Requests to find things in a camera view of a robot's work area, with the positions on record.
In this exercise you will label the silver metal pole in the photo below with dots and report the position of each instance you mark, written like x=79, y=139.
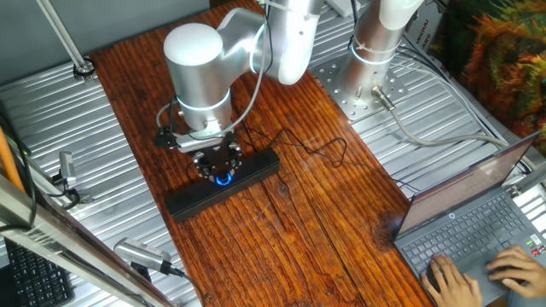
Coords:
x=64, y=38

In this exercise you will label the silver robot mounting plate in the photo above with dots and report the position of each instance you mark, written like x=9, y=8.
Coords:
x=341, y=98

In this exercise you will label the printed cardboard box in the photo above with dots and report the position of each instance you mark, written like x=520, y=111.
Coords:
x=422, y=25

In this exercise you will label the orange pole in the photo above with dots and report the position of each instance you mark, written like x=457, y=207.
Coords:
x=9, y=164

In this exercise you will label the black speaker bar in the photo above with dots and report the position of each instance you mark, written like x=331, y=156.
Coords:
x=192, y=200

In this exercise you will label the white plastic box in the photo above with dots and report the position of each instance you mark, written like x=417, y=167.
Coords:
x=343, y=6

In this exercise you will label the person's left hand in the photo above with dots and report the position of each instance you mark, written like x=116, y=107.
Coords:
x=456, y=292

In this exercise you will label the person's right hand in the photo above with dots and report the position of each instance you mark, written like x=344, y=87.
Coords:
x=526, y=273

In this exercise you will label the round speaker volume knob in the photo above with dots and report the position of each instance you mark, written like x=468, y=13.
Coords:
x=224, y=181

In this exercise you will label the grey-blue trouser leg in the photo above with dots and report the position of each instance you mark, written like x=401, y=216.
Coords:
x=529, y=302

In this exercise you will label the small grey bracket camera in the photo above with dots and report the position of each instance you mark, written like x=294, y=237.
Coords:
x=67, y=168

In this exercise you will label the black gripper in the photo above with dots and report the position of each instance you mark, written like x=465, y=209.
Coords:
x=219, y=155

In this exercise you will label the black computer keyboard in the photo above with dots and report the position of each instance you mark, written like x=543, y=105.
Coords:
x=34, y=281

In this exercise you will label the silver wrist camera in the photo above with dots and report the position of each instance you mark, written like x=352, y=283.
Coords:
x=192, y=143

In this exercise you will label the colourful patterned fabric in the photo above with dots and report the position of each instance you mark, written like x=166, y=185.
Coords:
x=503, y=64

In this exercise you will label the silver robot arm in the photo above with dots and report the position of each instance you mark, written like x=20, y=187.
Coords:
x=196, y=64

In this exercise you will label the dark grey laptop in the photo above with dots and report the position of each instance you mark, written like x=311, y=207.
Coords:
x=460, y=192

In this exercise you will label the aluminium frame bar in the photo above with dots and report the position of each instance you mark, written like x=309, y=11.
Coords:
x=64, y=243

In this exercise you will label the silver white depth camera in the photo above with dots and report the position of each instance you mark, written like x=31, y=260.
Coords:
x=141, y=252

